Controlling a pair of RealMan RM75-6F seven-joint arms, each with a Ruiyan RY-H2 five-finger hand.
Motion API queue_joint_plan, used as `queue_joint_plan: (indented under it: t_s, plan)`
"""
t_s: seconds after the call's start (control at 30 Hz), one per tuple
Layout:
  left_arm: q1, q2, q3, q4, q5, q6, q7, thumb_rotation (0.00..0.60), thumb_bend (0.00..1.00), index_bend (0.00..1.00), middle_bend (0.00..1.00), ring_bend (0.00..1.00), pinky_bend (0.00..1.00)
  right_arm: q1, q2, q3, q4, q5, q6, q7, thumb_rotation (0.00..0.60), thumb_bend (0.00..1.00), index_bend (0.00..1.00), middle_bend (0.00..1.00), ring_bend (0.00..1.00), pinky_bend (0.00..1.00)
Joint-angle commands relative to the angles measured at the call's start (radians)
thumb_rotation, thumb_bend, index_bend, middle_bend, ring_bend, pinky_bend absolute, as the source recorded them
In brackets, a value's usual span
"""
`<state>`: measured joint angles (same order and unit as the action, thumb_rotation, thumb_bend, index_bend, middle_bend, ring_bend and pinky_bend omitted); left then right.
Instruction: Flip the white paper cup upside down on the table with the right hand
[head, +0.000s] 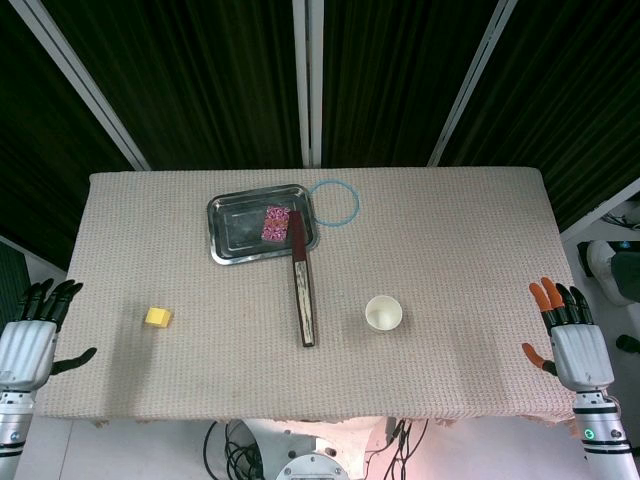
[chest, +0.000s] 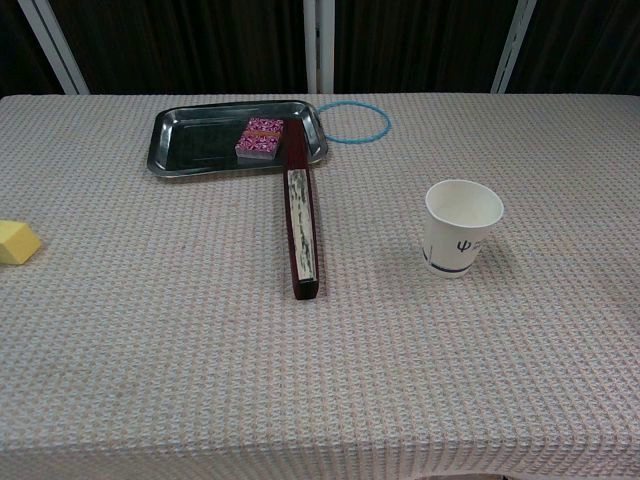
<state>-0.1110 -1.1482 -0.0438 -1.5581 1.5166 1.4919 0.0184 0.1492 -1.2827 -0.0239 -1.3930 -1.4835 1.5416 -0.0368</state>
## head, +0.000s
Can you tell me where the right orange-tipped robot hand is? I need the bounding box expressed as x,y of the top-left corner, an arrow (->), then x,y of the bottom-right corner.
521,277 -> 615,394

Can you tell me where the left black-fingered robot hand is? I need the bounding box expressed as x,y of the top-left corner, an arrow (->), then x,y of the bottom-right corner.
0,278 -> 98,391

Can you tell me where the white paper cup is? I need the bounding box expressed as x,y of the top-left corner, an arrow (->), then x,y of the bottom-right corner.
365,294 -> 404,333

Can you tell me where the white and dark machine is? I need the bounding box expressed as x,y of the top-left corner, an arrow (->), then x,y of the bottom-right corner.
577,238 -> 640,307

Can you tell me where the yellow cube block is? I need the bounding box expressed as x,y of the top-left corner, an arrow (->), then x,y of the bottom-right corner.
144,306 -> 174,330

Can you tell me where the beige woven tablecloth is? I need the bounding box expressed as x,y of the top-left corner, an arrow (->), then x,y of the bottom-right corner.
35,166 -> 610,430

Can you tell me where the rectangular metal tray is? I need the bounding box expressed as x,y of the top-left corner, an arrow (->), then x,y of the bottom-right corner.
206,183 -> 321,266

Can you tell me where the pink patterned card box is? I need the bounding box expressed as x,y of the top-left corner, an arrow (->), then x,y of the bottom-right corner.
260,205 -> 292,244

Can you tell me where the folded dark red fan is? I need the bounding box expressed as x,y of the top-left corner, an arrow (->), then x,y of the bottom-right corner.
289,210 -> 318,349

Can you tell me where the white robot torso base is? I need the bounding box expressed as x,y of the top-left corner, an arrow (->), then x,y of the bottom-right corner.
224,417 -> 389,480

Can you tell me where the white partition frame post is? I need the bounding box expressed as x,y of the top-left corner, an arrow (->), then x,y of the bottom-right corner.
427,0 -> 524,169
291,0 -> 325,169
0,233 -> 69,274
558,177 -> 640,237
12,0 -> 151,172

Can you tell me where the black cable bundle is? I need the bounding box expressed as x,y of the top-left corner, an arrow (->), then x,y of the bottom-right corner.
202,419 -> 264,480

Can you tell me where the light blue ring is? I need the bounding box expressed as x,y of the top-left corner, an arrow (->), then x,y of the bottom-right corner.
309,178 -> 361,227

